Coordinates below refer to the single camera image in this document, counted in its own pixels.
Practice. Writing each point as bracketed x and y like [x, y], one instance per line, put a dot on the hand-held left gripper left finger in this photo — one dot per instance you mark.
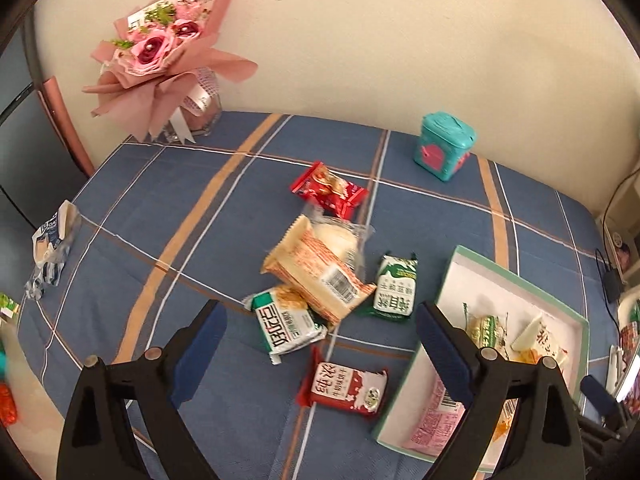
[197, 355]

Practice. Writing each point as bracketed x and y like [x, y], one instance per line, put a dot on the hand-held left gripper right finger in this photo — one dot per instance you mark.
[445, 355]

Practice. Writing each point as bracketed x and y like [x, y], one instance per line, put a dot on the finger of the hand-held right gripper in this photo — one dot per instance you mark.
[597, 392]

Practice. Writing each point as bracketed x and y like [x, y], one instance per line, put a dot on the small green yellow packet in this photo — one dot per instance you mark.
[487, 332]

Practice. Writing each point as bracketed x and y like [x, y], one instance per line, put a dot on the pink snack packet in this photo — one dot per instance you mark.
[430, 425]

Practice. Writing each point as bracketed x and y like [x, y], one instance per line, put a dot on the green edged cardboard tray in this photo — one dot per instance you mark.
[480, 280]

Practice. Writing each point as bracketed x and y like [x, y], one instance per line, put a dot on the white triangular snack packet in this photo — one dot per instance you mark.
[537, 332]

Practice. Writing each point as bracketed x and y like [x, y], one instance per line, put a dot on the dark green biscuit packet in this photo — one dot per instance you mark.
[395, 285]

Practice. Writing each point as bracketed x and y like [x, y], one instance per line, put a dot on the orange cake clear packet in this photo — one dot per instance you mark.
[502, 427]

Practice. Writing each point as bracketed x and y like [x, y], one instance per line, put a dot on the green white cracker packet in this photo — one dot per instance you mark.
[287, 327]

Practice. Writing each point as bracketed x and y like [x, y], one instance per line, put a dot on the red white milk packet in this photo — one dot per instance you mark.
[340, 382]

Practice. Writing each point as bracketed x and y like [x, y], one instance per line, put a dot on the orange striped cake packet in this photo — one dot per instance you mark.
[310, 265]

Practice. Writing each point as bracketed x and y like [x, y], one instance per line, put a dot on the clear white bun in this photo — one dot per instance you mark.
[335, 240]

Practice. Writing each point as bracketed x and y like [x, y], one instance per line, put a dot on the colourful printed container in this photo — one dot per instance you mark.
[630, 330]

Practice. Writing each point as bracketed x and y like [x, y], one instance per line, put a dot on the black power adapter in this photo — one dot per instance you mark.
[612, 285]

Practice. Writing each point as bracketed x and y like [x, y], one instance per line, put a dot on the blue plaid tablecloth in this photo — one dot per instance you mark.
[175, 200]

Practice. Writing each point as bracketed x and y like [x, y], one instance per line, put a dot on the cream wooden shelf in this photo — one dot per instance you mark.
[622, 230]

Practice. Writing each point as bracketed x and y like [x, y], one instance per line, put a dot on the blue white crumpled packet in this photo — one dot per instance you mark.
[50, 240]

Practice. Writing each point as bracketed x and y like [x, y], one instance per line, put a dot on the green white small box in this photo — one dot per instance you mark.
[7, 306]

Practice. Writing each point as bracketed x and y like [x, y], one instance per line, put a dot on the orange red packet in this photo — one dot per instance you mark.
[7, 405]

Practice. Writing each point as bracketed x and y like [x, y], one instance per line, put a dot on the red candy packet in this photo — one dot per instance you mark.
[325, 187]

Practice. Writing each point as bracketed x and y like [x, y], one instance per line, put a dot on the teal toy box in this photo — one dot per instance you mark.
[440, 147]

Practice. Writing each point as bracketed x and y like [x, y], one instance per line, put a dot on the clear glass vase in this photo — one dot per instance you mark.
[207, 115]

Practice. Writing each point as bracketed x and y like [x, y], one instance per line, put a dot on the dark cabinet pink trim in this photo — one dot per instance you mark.
[30, 160]

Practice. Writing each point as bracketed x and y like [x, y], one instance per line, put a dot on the pink flower bouquet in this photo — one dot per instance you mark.
[150, 55]

